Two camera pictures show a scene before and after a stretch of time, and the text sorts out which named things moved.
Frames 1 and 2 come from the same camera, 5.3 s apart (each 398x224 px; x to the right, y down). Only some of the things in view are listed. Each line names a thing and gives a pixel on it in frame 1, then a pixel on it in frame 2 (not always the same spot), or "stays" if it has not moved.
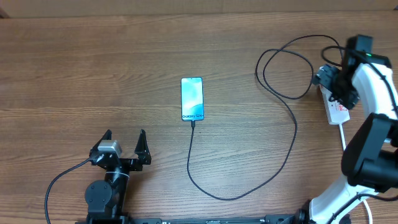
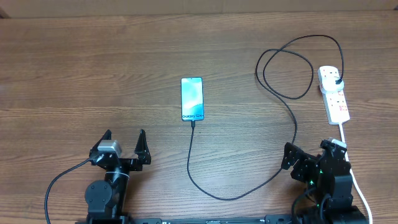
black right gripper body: [339, 83] to [304, 172]
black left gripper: [143, 157] stays
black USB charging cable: [272, 86] stays
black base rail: [114, 218] stays
